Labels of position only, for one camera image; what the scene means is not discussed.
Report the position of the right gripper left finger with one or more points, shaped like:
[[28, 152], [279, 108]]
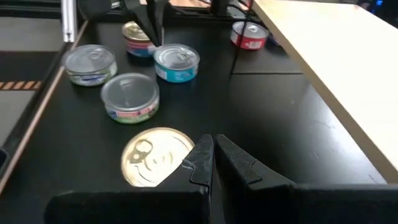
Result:
[[140, 205]]

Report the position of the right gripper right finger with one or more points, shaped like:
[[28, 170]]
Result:
[[280, 202]]

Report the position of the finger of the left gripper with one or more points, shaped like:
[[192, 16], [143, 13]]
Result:
[[141, 15], [158, 15]]

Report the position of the teal skipjack tuna can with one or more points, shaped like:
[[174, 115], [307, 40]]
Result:
[[176, 59]]

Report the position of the gold-lid blue striped can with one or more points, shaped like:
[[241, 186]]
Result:
[[133, 31], [149, 155]]

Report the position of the red can with silver lid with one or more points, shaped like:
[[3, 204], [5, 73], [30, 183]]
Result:
[[250, 37]]

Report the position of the wooden shelf with black legs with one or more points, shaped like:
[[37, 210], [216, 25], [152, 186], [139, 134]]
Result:
[[326, 62]]

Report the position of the silver-lid can white green label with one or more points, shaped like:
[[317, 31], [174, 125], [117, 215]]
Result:
[[90, 59]]

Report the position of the green Bumble Bee tuna can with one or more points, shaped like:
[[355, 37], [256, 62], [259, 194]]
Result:
[[130, 93]]

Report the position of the black table mat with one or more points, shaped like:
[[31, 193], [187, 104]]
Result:
[[264, 118]]

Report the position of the silver aluminium post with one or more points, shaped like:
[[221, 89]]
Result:
[[68, 18]]

